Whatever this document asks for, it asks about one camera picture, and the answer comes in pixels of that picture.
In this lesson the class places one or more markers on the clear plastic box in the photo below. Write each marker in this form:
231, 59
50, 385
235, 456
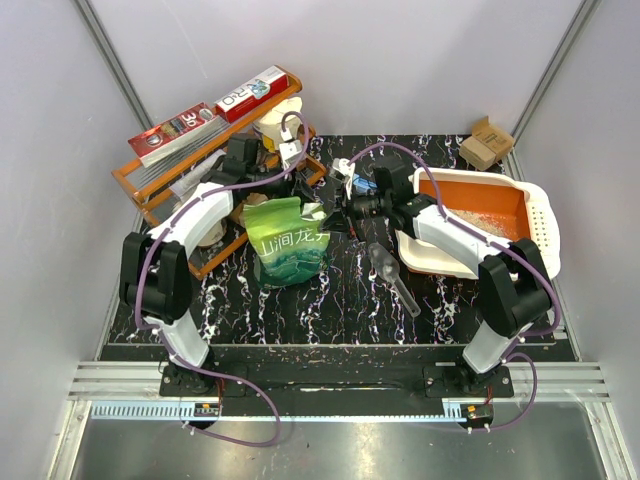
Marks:
183, 187

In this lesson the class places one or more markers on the red silver toothpaste box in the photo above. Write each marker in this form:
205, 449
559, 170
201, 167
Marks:
173, 134

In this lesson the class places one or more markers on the brown cardboard box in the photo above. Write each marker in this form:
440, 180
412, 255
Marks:
487, 145

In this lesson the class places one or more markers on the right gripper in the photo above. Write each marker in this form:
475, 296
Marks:
335, 221

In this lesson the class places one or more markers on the white paper bag upper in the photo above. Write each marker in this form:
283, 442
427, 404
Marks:
268, 127

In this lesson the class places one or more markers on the white orange litter box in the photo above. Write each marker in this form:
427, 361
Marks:
495, 203

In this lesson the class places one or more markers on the red white toothpaste box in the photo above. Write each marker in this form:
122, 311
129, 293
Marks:
244, 98

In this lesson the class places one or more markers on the orange wooden shelf rack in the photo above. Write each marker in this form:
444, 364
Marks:
148, 187

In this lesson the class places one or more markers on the green litter bag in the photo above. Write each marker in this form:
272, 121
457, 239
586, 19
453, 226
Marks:
285, 234

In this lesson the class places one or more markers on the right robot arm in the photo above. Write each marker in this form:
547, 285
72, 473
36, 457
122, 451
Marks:
514, 286

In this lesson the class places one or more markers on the blue carton box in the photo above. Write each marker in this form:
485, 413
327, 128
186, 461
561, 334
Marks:
363, 186

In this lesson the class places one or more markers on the clear plastic scoop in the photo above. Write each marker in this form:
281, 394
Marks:
387, 267

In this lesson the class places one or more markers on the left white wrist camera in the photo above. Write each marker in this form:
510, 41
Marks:
289, 149

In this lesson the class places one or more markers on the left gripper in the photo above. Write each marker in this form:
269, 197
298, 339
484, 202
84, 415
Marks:
296, 186

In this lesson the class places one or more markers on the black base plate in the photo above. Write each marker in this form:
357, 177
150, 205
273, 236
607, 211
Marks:
286, 372

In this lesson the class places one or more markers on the aluminium rail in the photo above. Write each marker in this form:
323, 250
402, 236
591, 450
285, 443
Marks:
116, 390

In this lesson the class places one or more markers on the tan sponge pack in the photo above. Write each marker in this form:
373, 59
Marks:
254, 199

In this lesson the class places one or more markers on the litter granules in box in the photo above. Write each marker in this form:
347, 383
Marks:
497, 225

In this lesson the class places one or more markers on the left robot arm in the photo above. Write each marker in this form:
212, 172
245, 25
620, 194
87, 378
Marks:
155, 279

